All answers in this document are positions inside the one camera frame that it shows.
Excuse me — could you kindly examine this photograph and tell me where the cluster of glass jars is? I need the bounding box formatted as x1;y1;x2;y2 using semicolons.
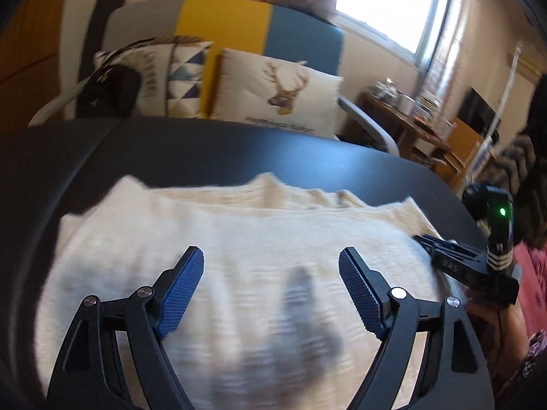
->
370;78;402;103

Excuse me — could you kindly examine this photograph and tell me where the black upright post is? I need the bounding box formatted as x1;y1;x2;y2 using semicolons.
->
77;0;124;90

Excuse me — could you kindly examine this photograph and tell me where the grey yellow blue armchair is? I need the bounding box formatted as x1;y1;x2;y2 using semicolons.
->
28;0;400;154

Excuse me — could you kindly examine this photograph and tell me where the dark fur coat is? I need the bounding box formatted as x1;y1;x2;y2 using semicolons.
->
500;90;547;244

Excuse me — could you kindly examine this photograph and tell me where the white pole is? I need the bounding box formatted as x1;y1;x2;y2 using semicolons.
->
466;45;524;184

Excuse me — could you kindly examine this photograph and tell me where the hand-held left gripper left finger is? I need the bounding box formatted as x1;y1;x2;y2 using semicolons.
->
45;245;205;410

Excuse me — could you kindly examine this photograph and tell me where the wooden panelled wardrobe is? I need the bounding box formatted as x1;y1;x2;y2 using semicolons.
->
0;0;73;133

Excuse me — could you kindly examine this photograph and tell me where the person's right forearm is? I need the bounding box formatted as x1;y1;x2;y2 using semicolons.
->
468;303;547;410

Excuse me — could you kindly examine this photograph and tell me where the black television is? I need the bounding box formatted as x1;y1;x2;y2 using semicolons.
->
459;87;496;131

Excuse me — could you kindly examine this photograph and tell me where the clear desk organiser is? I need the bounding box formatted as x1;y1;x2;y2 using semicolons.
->
412;94;441;124

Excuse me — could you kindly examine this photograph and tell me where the window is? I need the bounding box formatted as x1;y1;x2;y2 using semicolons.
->
333;0;449;56

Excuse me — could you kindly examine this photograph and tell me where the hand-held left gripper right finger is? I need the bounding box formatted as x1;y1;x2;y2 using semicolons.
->
338;246;490;410

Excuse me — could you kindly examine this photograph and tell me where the wooden side desk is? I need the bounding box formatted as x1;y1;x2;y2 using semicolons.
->
361;92;454;167

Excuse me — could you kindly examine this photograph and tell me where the black handbag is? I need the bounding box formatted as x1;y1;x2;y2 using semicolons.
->
75;66;142;118

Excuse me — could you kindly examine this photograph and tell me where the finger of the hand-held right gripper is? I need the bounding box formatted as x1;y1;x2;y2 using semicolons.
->
414;234;485;262

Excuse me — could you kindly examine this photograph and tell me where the pink ruffled cloth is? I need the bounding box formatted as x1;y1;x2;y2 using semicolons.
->
513;241;547;338

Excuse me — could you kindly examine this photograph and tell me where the deer print pillow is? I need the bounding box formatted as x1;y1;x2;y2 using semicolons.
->
209;47;345;139

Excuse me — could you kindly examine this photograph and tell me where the triangle pattern pillow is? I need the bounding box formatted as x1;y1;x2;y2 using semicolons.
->
94;40;214;118

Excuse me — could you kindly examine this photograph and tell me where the cream knit sweater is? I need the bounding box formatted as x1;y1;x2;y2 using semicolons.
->
36;173;466;410

